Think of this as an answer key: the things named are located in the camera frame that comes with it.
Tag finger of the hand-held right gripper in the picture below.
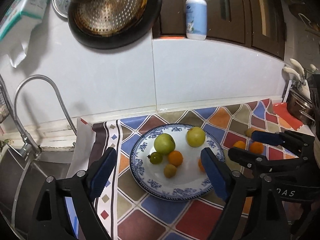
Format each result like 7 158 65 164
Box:
251 130 316 159
228 147 303 178

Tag white blue soap pump bottle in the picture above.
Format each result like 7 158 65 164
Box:
185 0 208 40

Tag steel kitchen sink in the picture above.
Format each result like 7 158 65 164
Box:
0 145 75 232

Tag small green citrus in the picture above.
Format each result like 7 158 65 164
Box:
148 152 163 165

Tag thick chrome faucet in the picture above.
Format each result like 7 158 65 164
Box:
14 100 42 159

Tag golden perforated strainer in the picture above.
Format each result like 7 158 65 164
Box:
76 0 148 36

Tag dark brown window frame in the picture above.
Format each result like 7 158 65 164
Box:
152 0 287 60

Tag blue rimmed white plate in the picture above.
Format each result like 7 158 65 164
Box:
129 123 225 201

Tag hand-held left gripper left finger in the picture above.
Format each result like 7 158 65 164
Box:
30 147 117 240

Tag colourful diamond patterned mat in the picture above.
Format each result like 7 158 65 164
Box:
72 99 320 240

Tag green apple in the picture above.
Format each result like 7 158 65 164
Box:
153 133 176 155

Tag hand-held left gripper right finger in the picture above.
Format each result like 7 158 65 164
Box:
200 147 298 240

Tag thin gooseneck faucet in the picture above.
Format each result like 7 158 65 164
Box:
13 74 77 146

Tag black wire basket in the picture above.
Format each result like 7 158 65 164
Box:
0 75 13 123

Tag black frying pan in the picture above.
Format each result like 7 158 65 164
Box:
68 0 163 50

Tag green white tissue pack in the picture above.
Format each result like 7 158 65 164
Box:
0 0 57 68

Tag steel pots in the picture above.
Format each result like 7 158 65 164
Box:
286 89 315 126

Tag yellow-green apple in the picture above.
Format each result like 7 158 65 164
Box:
186 127 206 147

